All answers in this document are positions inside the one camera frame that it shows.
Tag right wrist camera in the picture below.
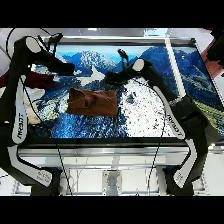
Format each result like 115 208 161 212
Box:
117 48 130 70

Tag red garment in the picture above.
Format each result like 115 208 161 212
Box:
0 71 56 90

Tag black cable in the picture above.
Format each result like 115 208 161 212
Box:
146 109 169 196
19 78 74 197

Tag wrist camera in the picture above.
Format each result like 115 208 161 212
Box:
117 48 130 70
45 32 64 54

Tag brown garment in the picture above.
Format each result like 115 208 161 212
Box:
66 87 120 117

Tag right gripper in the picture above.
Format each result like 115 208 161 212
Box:
104 70 130 85

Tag silver frame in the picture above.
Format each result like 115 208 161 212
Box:
9 34 221 197

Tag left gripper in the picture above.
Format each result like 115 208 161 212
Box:
54 61 76 77

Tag black garment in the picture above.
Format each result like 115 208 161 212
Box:
178 95 223 148

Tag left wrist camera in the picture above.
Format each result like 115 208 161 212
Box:
45 32 64 54

